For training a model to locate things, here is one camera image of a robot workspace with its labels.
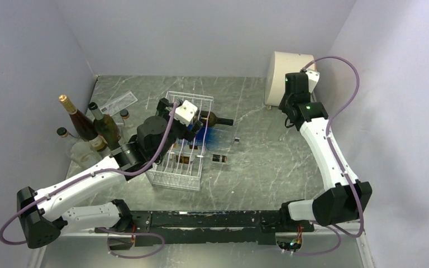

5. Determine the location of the clear bottle blue emblem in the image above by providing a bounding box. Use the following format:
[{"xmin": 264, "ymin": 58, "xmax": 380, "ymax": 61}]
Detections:
[{"xmin": 119, "ymin": 109, "xmax": 132, "ymax": 142}]

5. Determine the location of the clear bottle black gold cap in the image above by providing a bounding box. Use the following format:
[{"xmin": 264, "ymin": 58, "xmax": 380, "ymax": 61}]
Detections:
[{"xmin": 170, "ymin": 151, "xmax": 227, "ymax": 165}]

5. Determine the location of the green wine bottle white label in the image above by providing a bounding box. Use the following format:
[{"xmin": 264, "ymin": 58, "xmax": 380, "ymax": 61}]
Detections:
[{"xmin": 88, "ymin": 102, "xmax": 121, "ymax": 151}]

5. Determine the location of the clear bottle cork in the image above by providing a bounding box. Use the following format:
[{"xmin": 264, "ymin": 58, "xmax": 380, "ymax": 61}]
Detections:
[{"xmin": 56, "ymin": 127, "xmax": 102, "ymax": 169}]

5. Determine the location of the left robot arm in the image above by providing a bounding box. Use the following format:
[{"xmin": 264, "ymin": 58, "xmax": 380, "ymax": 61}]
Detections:
[{"xmin": 17, "ymin": 98, "xmax": 203, "ymax": 249}]

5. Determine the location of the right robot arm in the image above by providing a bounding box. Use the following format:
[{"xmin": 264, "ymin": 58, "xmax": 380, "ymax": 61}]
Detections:
[{"xmin": 278, "ymin": 72, "xmax": 372, "ymax": 231}]

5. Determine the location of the dark green wine bottle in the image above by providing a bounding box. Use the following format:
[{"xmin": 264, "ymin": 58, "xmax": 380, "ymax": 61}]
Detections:
[{"xmin": 199, "ymin": 111, "xmax": 234, "ymax": 127}]

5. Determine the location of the amber bottle gold cap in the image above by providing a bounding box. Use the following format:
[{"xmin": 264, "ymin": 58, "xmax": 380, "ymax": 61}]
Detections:
[{"xmin": 59, "ymin": 94, "xmax": 107, "ymax": 152}]

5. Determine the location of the cream cylindrical appliance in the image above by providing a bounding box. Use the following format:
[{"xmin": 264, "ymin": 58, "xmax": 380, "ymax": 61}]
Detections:
[{"xmin": 264, "ymin": 51, "xmax": 314, "ymax": 109}]

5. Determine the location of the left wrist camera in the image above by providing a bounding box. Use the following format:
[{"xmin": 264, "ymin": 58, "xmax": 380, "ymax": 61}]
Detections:
[{"xmin": 174, "ymin": 100, "xmax": 198, "ymax": 126}]

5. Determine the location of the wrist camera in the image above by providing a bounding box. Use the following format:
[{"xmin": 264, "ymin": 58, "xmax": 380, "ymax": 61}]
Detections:
[
  {"xmin": 305, "ymin": 69, "xmax": 320, "ymax": 93},
  {"xmin": 174, "ymin": 100, "xmax": 198, "ymax": 126}
]

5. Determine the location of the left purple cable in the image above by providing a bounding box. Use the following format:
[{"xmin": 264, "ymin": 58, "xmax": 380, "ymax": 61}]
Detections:
[{"xmin": 0, "ymin": 99, "xmax": 182, "ymax": 259}]

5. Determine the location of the purple cable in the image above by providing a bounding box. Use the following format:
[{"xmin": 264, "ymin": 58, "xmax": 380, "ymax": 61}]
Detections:
[
  {"xmin": 299, "ymin": 56, "xmax": 365, "ymax": 257},
  {"xmin": 0, "ymin": 99, "xmax": 182, "ymax": 259}
]

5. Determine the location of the white wire wine rack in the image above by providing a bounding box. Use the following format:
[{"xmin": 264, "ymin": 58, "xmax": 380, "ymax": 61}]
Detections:
[{"xmin": 146, "ymin": 91, "xmax": 214, "ymax": 190}]

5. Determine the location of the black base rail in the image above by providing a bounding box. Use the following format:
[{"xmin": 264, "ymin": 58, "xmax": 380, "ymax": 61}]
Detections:
[{"xmin": 109, "ymin": 210, "xmax": 314, "ymax": 247}]

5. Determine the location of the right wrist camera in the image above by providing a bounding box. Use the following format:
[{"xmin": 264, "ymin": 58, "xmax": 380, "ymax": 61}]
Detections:
[{"xmin": 305, "ymin": 69, "xmax": 320, "ymax": 93}]

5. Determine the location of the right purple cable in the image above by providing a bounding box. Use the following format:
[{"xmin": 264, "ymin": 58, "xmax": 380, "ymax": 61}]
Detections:
[{"xmin": 299, "ymin": 56, "xmax": 365, "ymax": 257}]

